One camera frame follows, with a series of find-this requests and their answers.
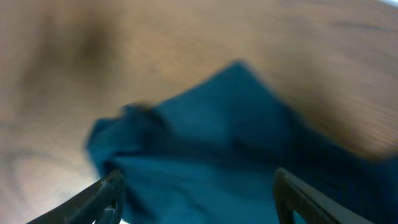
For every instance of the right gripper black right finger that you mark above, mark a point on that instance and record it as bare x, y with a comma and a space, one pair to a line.
293, 195

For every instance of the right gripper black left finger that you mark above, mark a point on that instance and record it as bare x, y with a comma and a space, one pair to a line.
100, 203

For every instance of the dark navy shorts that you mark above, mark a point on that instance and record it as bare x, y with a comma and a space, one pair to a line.
209, 156

